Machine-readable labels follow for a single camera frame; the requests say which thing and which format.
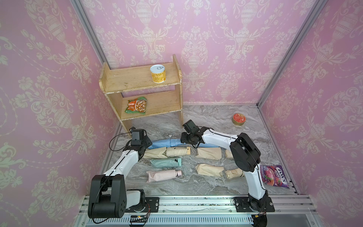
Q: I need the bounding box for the beige sleeved umbrella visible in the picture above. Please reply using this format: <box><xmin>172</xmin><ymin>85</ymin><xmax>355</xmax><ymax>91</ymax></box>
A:
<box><xmin>166</xmin><ymin>147</ymin><xmax>191</xmax><ymax>158</ymax></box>
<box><xmin>195</xmin><ymin>164</ymin><xmax>224</xmax><ymax>177</ymax></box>

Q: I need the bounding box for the mint green sleeved umbrella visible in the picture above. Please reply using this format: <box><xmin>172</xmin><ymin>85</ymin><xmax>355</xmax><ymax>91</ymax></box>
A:
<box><xmin>150</xmin><ymin>158</ymin><xmax>182</xmax><ymax>168</ymax></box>

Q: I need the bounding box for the pink sleeved umbrella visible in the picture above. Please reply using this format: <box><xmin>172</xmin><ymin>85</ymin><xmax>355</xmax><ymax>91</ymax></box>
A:
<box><xmin>147</xmin><ymin>169</ymin><xmax>182</xmax><ymax>183</ymax></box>

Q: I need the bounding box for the light blue umbrella sleeve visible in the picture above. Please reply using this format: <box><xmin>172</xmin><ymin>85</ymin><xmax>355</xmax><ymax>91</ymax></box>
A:
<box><xmin>197</xmin><ymin>143</ymin><xmax>219</xmax><ymax>148</ymax></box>
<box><xmin>148</xmin><ymin>140</ymin><xmax>169</xmax><ymax>149</ymax></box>

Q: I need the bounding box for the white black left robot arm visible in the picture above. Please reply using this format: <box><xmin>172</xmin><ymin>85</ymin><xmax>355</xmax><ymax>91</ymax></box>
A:
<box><xmin>88</xmin><ymin>127</ymin><xmax>152</xmax><ymax>219</ymax></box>

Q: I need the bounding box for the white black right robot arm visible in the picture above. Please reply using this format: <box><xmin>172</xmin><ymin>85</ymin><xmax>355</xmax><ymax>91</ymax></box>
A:
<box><xmin>181</xmin><ymin>120</ymin><xmax>268</xmax><ymax>213</ymax></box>

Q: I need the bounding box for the green orange snack packet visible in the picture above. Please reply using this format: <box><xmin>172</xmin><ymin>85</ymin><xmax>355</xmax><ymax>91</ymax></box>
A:
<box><xmin>125</xmin><ymin>96</ymin><xmax>147</xmax><ymax>114</ymax></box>

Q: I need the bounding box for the round gold red candy tin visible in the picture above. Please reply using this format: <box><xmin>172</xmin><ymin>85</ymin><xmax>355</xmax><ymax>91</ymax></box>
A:
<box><xmin>232</xmin><ymin>113</ymin><xmax>246</xmax><ymax>126</ymax></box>

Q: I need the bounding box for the wooden two-tier shelf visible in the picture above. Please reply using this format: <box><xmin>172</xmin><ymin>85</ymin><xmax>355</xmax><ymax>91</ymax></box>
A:
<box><xmin>99</xmin><ymin>54</ymin><xmax>183</xmax><ymax>132</ymax></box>

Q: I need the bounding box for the yellow cup noodle container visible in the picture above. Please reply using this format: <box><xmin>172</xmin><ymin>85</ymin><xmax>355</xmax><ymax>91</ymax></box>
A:
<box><xmin>150</xmin><ymin>64</ymin><xmax>166</xmax><ymax>83</ymax></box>

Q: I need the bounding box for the purple candy bag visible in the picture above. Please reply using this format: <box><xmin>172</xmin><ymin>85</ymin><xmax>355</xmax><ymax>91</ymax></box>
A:
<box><xmin>260</xmin><ymin>165</ymin><xmax>289</xmax><ymax>188</ymax></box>

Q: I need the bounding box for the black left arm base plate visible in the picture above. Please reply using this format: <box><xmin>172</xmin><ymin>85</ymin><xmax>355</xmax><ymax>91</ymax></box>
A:
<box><xmin>126</xmin><ymin>197</ymin><xmax>160</xmax><ymax>213</ymax></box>

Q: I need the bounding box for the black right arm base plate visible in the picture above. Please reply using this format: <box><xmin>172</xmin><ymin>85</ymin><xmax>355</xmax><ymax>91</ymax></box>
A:
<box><xmin>232</xmin><ymin>196</ymin><xmax>275</xmax><ymax>213</ymax></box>

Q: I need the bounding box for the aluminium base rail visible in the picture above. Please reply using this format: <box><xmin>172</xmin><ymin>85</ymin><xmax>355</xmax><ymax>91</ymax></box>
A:
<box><xmin>74</xmin><ymin>194</ymin><xmax>324</xmax><ymax>227</ymax></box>

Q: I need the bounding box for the aluminium corner frame post left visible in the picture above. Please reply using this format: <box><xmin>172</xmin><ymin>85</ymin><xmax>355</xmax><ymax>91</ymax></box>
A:
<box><xmin>70</xmin><ymin>0</ymin><xmax>108</xmax><ymax>64</ymax></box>

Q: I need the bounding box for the aluminium corner frame post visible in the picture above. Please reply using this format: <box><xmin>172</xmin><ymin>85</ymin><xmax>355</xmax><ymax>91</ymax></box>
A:
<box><xmin>70</xmin><ymin>0</ymin><xmax>108</xmax><ymax>64</ymax></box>
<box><xmin>256</xmin><ymin>0</ymin><xmax>328</xmax><ymax>110</ymax></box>

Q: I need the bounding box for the aluminium corner frame post right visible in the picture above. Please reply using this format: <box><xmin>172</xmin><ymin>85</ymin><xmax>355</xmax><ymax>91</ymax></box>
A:
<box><xmin>256</xmin><ymin>0</ymin><xmax>328</xmax><ymax>110</ymax></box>

